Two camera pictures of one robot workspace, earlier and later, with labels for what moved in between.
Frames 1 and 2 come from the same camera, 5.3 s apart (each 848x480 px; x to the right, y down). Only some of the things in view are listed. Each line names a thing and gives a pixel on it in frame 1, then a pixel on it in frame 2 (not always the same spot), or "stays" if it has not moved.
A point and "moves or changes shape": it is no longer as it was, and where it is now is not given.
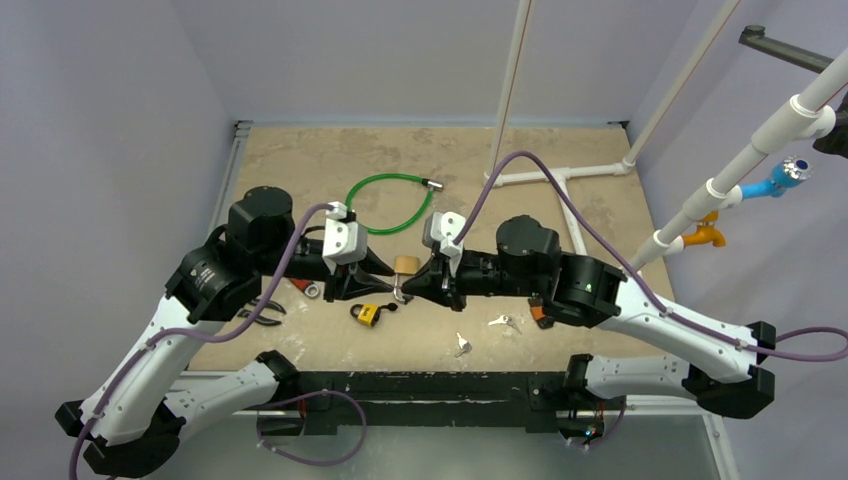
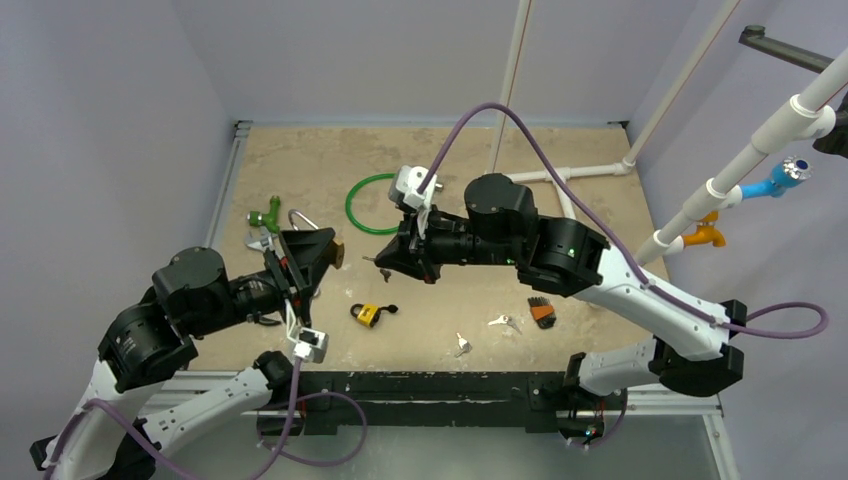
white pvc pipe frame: x=808 y=116 stays
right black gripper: x=449 y=283 to x=421 y=245
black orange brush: x=538 y=313 stays
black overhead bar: x=753 y=37 stays
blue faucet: x=785 y=174 stays
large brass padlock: x=405 y=267 moves or changes shape
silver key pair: x=505 y=320 stays
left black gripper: x=341 y=277 to x=305 y=268
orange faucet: x=706 y=232 stays
